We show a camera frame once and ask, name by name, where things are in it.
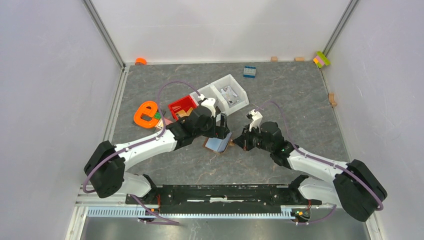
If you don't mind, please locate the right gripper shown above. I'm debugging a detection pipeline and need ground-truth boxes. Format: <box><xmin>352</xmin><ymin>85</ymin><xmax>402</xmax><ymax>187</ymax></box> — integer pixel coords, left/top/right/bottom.
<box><xmin>232</xmin><ymin>123</ymin><xmax>273</xmax><ymax>153</ymax></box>

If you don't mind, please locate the brown leather card holder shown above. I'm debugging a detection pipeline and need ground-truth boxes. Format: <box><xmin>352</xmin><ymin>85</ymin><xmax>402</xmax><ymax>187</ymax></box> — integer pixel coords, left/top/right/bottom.
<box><xmin>203</xmin><ymin>132</ymin><xmax>232</xmax><ymax>154</ymax></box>

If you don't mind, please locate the white divided plastic bin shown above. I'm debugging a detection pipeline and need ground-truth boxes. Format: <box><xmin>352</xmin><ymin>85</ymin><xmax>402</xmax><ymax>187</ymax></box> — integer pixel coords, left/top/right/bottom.
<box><xmin>197</xmin><ymin>74</ymin><xmax>250</xmax><ymax>116</ymax></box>

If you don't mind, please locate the red plastic bin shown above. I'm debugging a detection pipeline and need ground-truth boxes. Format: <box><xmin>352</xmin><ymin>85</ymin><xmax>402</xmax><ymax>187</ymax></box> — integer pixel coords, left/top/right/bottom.
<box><xmin>168</xmin><ymin>95</ymin><xmax>197</xmax><ymax>120</ymax></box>

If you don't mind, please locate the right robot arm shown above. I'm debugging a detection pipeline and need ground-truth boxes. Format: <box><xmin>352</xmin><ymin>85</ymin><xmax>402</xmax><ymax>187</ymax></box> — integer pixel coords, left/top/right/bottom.
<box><xmin>233</xmin><ymin>121</ymin><xmax>388</xmax><ymax>222</ymax></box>

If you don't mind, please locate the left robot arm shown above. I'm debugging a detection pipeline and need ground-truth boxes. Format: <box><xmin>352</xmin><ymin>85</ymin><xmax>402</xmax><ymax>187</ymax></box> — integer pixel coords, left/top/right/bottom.
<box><xmin>83</xmin><ymin>106</ymin><xmax>230</xmax><ymax>204</ymax></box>

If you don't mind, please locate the gold card in red bin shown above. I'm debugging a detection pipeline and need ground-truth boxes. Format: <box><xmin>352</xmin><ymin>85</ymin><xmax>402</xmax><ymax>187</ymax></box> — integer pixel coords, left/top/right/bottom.
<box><xmin>175</xmin><ymin>107</ymin><xmax>193</xmax><ymax>119</ymax></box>

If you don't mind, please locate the blue toy brick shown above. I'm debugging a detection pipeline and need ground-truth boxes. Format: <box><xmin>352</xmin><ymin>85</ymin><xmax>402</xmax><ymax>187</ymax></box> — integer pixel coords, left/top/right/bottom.
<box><xmin>243</xmin><ymin>66</ymin><xmax>257</xmax><ymax>78</ymax></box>

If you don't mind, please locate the pink wooden puzzle tile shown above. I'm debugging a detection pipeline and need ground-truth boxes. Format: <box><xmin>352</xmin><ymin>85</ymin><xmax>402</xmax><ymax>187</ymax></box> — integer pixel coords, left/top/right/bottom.
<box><xmin>155</xmin><ymin>117</ymin><xmax>173</xmax><ymax>130</ymax></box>

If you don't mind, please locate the green toy brick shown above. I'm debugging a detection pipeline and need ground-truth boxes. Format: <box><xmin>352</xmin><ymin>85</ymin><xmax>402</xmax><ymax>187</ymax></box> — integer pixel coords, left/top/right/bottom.
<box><xmin>153</xmin><ymin>112</ymin><xmax>161</xmax><ymax>119</ymax></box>

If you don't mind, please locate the orange letter e toy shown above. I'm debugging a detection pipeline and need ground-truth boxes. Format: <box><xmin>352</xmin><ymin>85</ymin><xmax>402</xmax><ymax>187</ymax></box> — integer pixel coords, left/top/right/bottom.
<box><xmin>133</xmin><ymin>101</ymin><xmax>159</xmax><ymax>129</ymax></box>

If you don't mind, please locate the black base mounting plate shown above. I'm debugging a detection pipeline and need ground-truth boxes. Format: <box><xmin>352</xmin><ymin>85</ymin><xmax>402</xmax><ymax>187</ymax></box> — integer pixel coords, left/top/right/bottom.
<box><xmin>140</xmin><ymin>184</ymin><xmax>322</xmax><ymax>214</ymax></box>

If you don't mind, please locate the orange tape roll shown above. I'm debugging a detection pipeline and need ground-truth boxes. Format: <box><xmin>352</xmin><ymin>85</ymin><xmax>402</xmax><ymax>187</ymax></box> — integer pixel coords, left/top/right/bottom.
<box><xmin>134</xmin><ymin>57</ymin><xmax>147</xmax><ymax>66</ymax></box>

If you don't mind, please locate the wooden arch block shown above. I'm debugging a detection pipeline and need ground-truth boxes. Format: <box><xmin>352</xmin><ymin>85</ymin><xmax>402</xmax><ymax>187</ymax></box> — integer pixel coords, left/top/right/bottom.
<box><xmin>328</xmin><ymin>92</ymin><xmax>338</xmax><ymax>108</ymax></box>

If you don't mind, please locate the multicolour toy brick stack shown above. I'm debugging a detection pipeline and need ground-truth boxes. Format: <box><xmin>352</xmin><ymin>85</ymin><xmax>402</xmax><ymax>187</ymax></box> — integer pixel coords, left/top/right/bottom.
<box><xmin>313</xmin><ymin>51</ymin><xmax>331</xmax><ymax>69</ymax></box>

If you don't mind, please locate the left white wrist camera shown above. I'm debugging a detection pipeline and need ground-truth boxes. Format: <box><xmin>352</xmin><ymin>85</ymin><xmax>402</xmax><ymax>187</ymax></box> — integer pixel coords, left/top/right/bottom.
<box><xmin>197</xmin><ymin>94</ymin><xmax>217</xmax><ymax>117</ymax></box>

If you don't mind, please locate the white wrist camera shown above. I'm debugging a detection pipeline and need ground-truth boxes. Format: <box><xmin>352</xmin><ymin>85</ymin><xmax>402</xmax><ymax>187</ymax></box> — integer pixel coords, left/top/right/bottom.
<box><xmin>246</xmin><ymin>109</ymin><xmax>263</xmax><ymax>132</ymax></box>
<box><xmin>197</xmin><ymin>94</ymin><xmax>217</xmax><ymax>117</ymax></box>

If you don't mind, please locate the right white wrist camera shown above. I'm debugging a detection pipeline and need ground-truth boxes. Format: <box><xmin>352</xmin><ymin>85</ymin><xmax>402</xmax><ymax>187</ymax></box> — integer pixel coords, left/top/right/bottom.
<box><xmin>246</xmin><ymin>109</ymin><xmax>263</xmax><ymax>132</ymax></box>

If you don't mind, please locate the aluminium frame rail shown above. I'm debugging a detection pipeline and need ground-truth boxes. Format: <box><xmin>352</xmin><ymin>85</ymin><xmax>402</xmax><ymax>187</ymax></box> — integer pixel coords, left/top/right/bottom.
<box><xmin>64</xmin><ymin>184</ymin><xmax>377</xmax><ymax>240</ymax></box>

